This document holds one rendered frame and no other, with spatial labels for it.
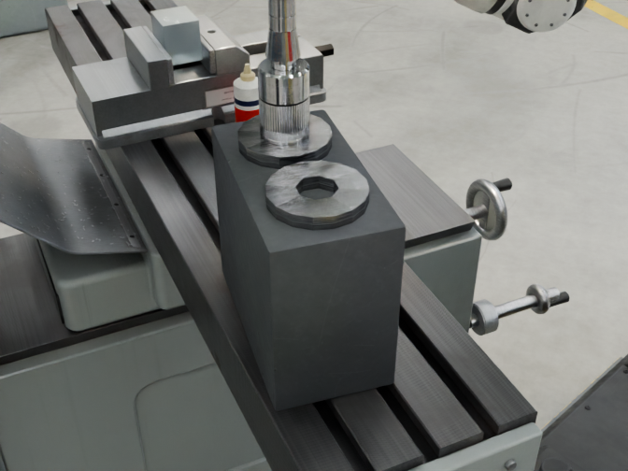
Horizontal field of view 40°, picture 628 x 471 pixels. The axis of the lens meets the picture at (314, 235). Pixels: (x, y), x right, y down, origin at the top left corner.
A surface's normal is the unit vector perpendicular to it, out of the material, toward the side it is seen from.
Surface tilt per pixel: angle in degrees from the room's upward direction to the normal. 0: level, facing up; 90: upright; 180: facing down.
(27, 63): 0
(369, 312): 90
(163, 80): 90
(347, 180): 0
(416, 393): 0
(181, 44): 90
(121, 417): 90
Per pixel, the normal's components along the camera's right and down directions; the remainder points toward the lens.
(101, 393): 0.42, 0.54
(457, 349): 0.00, -0.81
